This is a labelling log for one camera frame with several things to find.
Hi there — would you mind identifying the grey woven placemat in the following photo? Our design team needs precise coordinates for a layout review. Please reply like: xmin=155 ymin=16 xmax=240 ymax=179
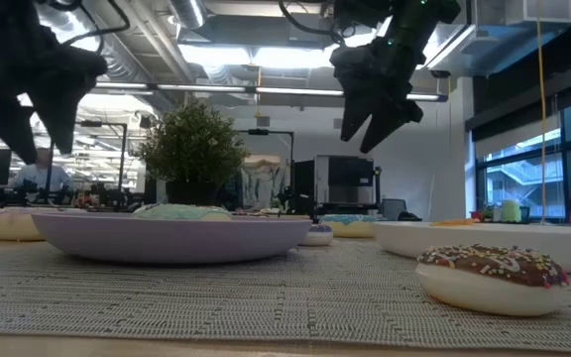
xmin=0 ymin=236 xmax=571 ymax=354

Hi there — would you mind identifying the black gantry frame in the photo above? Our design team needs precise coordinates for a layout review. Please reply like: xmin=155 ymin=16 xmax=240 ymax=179
xmin=46 ymin=120 xmax=129 ymax=199

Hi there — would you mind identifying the black plant pot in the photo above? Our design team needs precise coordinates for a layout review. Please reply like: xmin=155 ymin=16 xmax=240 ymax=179
xmin=165 ymin=178 xmax=220 ymax=207

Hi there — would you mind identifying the small chocolate sprinkled donut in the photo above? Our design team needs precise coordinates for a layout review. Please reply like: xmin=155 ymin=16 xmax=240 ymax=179
xmin=415 ymin=243 xmax=571 ymax=317

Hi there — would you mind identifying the black and white cabinet machine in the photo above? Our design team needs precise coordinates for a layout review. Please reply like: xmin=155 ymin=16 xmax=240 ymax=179
xmin=292 ymin=154 xmax=384 ymax=215

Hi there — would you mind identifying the dark office chair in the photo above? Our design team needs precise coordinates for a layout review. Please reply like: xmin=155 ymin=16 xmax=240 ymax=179
xmin=380 ymin=197 xmax=423 ymax=222

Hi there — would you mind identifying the thin yellow cord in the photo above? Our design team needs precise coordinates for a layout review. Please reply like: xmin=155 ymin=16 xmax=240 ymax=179
xmin=534 ymin=0 xmax=548 ymax=225

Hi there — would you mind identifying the person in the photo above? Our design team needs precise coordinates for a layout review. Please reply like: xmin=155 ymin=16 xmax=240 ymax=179
xmin=10 ymin=147 xmax=74 ymax=194

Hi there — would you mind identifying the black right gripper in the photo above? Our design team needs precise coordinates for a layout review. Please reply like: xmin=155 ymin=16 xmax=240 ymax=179
xmin=329 ymin=39 xmax=424 ymax=154

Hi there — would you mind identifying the purple plate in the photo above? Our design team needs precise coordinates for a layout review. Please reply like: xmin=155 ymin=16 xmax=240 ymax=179
xmin=31 ymin=211 xmax=313 ymax=265

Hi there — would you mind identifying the pale wall poster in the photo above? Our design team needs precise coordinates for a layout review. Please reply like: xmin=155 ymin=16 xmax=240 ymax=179
xmin=240 ymin=153 xmax=286 ymax=209

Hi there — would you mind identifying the long ceiling light bar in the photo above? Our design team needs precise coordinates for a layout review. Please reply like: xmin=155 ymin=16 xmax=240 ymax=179
xmin=94 ymin=81 xmax=449 ymax=103

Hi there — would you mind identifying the silver ventilation duct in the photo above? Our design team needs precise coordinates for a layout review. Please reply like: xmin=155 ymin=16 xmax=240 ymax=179
xmin=169 ymin=0 xmax=207 ymax=30

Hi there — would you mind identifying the light blue iced donut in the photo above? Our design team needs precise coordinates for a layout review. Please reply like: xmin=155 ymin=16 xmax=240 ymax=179
xmin=317 ymin=213 xmax=381 ymax=239

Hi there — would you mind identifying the pink donut with chocolate drizzle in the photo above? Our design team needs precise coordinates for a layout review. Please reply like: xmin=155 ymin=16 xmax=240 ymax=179
xmin=0 ymin=206 xmax=88 ymax=243

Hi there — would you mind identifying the white plate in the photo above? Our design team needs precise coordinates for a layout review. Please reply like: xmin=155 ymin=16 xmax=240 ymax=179
xmin=373 ymin=220 xmax=571 ymax=275

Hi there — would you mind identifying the green cup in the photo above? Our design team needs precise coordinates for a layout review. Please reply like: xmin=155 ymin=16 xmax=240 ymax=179
xmin=501 ymin=199 xmax=522 ymax=223

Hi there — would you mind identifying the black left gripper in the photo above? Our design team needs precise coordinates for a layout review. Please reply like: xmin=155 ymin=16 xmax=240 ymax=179
xmin=0 ymin=0 xmax=108 ymax=166

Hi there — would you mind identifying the mint green iced donut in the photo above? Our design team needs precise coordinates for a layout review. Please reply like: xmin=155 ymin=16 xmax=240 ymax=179
xmin=131 ymin=202 xmax=233 ymax=222

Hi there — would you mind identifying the green artificial plant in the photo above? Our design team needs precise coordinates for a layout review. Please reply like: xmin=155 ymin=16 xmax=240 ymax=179
xmin=134 ymin=96 xmax=251 ymax=185

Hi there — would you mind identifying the small blue sprinkled donut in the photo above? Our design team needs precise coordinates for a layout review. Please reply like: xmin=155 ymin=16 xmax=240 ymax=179
xmin=298 ymin=223 xmax=335 ymax=248

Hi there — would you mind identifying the black camera stand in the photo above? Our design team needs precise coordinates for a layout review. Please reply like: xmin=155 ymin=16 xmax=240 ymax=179
xmin=247 ymin=127 xmax=295 ymax=199

